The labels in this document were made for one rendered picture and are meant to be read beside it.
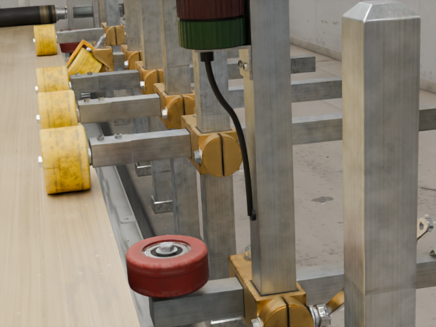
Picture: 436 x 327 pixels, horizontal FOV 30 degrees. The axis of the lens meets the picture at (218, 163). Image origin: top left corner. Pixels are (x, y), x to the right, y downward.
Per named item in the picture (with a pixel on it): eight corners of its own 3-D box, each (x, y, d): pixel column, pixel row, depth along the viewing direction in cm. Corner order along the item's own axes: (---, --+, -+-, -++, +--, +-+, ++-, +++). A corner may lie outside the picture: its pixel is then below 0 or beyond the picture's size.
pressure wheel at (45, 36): (56, 36, 213) (58, 60, 219) (53, 18, 218) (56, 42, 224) (32, 37, 212) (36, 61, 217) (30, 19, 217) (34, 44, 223)
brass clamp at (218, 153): (223, 147, 110) (221, 111, 109) (248, 174, 97) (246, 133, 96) (178, 152, 109) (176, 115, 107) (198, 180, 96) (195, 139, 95)
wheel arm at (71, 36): (224, 29, 230) (223, 16, 229) (226, 30, 226) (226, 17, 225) (44, 43, 220) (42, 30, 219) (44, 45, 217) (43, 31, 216)
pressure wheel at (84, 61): (80, 88, 178) (101, 59, 177) (82, 95, 170) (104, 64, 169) (57, 73, 176) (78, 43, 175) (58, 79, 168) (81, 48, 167)
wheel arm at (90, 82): (310, 69, 159) (309, 50, 158) (316, 72, 156) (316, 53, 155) (51, 93, 149) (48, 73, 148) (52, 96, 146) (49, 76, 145)
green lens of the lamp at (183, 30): (237, 36, 75) (237, 12, 74) (255, 45, 69) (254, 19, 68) (173, 42, 73) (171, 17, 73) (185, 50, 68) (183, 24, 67)
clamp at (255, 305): (274, 291, 89) (272, 248, 88) (314, 350, 76) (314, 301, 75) (224, 298, 88) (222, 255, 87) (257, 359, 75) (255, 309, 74)
